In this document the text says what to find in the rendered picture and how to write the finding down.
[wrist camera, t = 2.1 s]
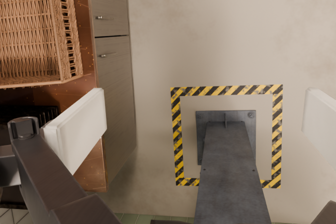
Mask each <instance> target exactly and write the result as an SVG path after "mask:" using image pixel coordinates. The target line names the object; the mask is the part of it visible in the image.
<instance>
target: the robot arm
mask: <svg viewBox="0 0 336 224"><path fill-rule="evenodd" d="M7 126H8V131H9V136H10V142H11V144H10V145H3V146H0V202H1V197H2V193H3V187H10V186H16V185H19V190H20V192H21V195H22V197H23V199H24V202H25V204H26V207H27V209H28V211H29V214H30V216H31V219H32V221H33V223H34V224H123V223H122V222H121V221H120V220H119V218H118V217H117V216H116V215H115V214H114V212H113V211H112V210H111V209H110V208H109V207H108V205H107V204H106V203H105V202H104V201H103V199H102V198H101V197H100V196H99V195H98V194H97V193H94V194H92V195H88V194H87V193H86V192H85V191H84V189H83V188H82V187H81V185H80V184H79V183H78V182H77V180H76V179H75V178H74V176H73V174H74V173H75V172H76V170H77V169H78V168H79V166H80V165H81V163H82V162H83V161H84V159H85V158H86V157H87V155H88V154H89V153H90V151H91V150H92V149H93V147H94V146H95V144H96V143H97V142H98V140H99V139H100V138H101V136H102V135H103V134H104V132H105V131H106V130H107V119H106V108H105V97H104V90H103V89H102V88H93V89H92V90H91V91H89V92H88V93H87V94H86V95H84V96H83V97H82V98H81V99H79V100H78V101H77V102H75V103H74V104H73V105H72V106H70V107H69V108H68V109H67V110H65V111H64V112H63V113H61V114H60V115H59V116H58V117H56V118H55V119H53V120H50V121H49V122H47V123H46V124H45V125H43V126H42V127H41V128H39V122H38V118H37V117H35V116H24V117H19V118H15V119H13V120H10V121H9V122H8V123H7ZM301 131H302V132H303V133H304V135H305V136H306V137H307V138H308V139H309V140H310V142H311V143H312V144H313V145H314V146H315V148H316V149H317V150H318V151H319V152H320V153H321V155H322V156H323V157H324V158H325V159H326V160H327V162H328V163H329V164H330V165H331V166H332V167H333V169H334V170H335V171H336V100H335V99H333V98H332V97H330V96H329V95H327V94H326V93H324V92H323V91H321V90H320V89H318V88H317V87H308V89H306V90H305V99H304V109H303V118H302V127H301ZM150 224H192V223H188V222H183V221H178V220H152V219H151V221H150ZM311 224H336V202H335V201H332V200H330V201H329V202H328V203H327V204H326V205H325V207H324V208H323V209H322V210H321V211H320V213H319V214H318V215H317V216H316V218H315V219H314V220H313V221H312V223H311Z"/></svg>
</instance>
